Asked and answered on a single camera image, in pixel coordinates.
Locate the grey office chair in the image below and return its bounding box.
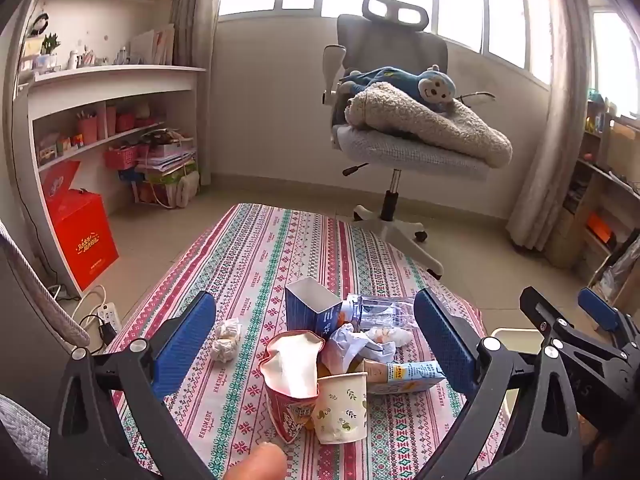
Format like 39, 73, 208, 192
322, 0, 493, 281

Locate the grey fabric cushion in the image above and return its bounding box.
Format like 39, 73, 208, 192
0, 220, 91, 346

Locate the white power strip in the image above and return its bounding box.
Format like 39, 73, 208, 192
97, 302, 118, 333

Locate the white bookshelf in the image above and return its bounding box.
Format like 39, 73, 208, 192
0, 0, 208, 296

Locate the beige fleece blanket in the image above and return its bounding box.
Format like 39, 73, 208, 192
345, 82, 513, 168

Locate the wooden shelf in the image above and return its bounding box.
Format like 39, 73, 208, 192
545, 100, 640, 301

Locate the red gift box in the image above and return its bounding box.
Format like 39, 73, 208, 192
42, 160, 120, 291

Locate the stack of papers and folders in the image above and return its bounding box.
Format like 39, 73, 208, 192
135, 130, 198, 186

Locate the white cable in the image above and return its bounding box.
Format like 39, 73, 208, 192
50, 285, 108, 333

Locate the white tote bag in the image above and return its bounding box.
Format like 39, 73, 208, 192
167, 172, 201, 208

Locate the pink basket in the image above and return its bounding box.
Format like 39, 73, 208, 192
105, 146, 138, 171

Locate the small side window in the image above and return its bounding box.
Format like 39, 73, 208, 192
590, 10, 640, 116

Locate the blue monkey plush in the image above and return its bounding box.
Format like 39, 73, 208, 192
340, 65, 456, 113

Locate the crushed clear plastic bottle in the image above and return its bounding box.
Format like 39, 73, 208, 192
342, 294, 418, 331

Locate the floral paper cup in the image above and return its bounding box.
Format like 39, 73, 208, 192
312, 372, 368, 445

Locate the crushed red paper cup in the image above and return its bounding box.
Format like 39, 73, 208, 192
259, 330, 326, 443

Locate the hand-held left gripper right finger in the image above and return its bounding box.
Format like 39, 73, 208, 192
414, 287, 583, 480

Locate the white trash bin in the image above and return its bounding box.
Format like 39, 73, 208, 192
489, 327, 546, 411

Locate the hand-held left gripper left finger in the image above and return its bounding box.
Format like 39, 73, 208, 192
47, 290, 217, 480

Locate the blue carton box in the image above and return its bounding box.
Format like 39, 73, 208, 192
285, 278, 344, 338

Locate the person's right hand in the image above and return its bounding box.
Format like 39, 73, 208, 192
576, 412, 608, 461

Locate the patterned red green tablecloth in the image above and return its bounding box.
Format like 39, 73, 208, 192
102, 203, 506, 480

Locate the person's left hand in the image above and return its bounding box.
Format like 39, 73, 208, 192
225, 442, 288, 480

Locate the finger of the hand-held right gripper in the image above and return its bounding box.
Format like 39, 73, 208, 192
519, 286, 576, 348
578, 287, 640, 343

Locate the beige curtain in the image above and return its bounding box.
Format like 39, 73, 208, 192
172, 0, 223, 186
507, 0, 596, 246

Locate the blue white wrapper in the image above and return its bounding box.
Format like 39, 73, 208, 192
320, 324, 396, 376

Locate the white tissue pack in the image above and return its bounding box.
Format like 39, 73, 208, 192
367, 327, 415, 348

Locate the orange box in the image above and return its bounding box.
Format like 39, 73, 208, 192
587, 212, 613, 243

